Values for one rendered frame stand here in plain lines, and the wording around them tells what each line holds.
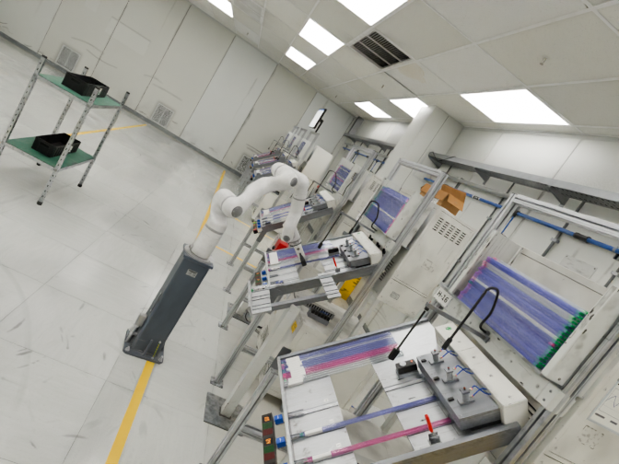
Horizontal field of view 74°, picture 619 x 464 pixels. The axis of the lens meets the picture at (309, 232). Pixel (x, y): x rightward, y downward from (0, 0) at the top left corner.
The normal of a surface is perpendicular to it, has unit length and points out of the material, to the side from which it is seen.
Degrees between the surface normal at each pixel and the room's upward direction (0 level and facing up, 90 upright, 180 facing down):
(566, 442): 90
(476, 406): 44
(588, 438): 90
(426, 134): 90
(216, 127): 90
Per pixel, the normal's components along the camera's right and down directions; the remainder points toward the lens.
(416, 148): 0.14, 0.28
